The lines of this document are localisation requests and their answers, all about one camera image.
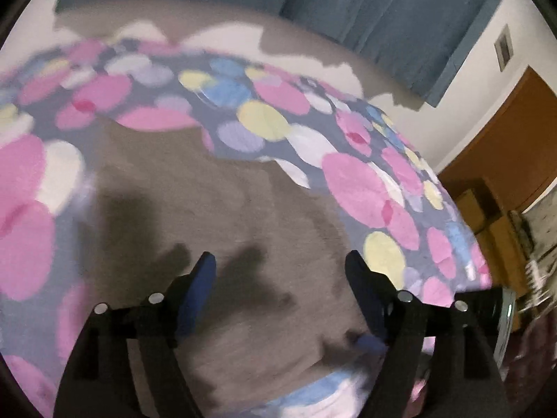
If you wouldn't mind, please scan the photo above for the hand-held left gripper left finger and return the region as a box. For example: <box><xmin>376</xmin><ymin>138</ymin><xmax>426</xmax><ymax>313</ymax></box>
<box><xmin>53</xmin><ymin>251</ymin><xmax>217</xmax><ymax>418</ymax></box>

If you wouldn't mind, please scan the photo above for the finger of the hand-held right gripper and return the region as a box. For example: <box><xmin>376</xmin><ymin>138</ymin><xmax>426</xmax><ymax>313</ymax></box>
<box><xmin>346</xmin><ymin>332</ymin><xmax>389</xmax><ymax>356</ymax></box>

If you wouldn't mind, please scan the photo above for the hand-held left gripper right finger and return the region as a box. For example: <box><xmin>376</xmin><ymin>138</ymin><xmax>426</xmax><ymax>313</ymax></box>
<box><xmin>345</xmin><ymin>250</ymin><xmax>511</xmax><ymax>418</ymax></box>

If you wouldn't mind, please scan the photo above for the brown fleece cloth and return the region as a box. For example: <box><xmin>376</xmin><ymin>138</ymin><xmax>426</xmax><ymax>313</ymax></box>
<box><xmin>80</xmin><ymin>115</ymin><xmax>392</xmax><ymax>418</ymax></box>

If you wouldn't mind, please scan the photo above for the cardboard box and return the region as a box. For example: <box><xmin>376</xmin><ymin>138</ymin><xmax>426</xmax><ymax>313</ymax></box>
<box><xmin>476</xmin><ymin>214</ymin><xmax>532</xmax><ymax>289</ymax></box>
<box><xmin>454</xmin><ymin>186</ymin><xmax>490</xmax><ymax>233</ymax></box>

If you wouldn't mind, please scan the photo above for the pale speckled object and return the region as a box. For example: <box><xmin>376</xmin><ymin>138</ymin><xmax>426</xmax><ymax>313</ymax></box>
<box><xmin>508</xmin><ymin>189</ymin><xmax>557</xmax><ymax>314</ymax></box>

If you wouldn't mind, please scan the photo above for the floral printed bedsheet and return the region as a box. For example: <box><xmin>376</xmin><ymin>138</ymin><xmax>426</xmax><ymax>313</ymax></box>
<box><xmin>0</xmin><ymin>37</ymin><xmax>494</xmax><ymax>418</ymax></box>

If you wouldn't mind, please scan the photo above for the brown wooden door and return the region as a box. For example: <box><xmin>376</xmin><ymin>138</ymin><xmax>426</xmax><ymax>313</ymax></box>
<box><xmin>437</xmin><ymin>66</ymin><xmax>557</xmax><ymax>227</ymax></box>

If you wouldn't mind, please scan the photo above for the teal curtain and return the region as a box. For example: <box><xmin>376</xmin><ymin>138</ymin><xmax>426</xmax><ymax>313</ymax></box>
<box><xmin>54</xmin><ymin>0</ymin><xmax>513</xmax><ymax>108</ymax></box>

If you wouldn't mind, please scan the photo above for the grey wall vent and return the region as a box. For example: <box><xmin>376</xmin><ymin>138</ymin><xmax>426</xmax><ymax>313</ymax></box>
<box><xmin>494</xmin><ymin>23</ymin><xmax>515</xmax><ymax>73</ymax></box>

